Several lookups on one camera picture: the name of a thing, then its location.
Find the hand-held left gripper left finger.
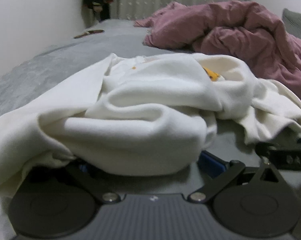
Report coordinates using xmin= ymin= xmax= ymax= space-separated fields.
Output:
xmin=63 ymin=164 xmax=121 ymax=204

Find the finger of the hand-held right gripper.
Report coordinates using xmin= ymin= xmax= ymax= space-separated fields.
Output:
xmin=255 ymin=142 xmax=274 ymax=158

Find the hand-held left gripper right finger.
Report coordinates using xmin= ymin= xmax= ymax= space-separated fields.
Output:
xmin=188 ymin=151 xmax=287 ymax=204

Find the white sweatshirt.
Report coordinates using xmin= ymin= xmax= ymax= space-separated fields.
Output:
xmin=0 ymin=52 xmax=301 ymax=198

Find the pink quilt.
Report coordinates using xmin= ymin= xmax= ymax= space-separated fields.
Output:
xmin=134 ymin=0 xmax=301 ymax=105

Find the grey bed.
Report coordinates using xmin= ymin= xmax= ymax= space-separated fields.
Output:
xmin=0 ymin=19 xmax=301 ymax=240

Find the grey pillow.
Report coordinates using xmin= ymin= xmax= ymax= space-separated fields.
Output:
xmin=282 ymin=8 xmax=301 ymax=40

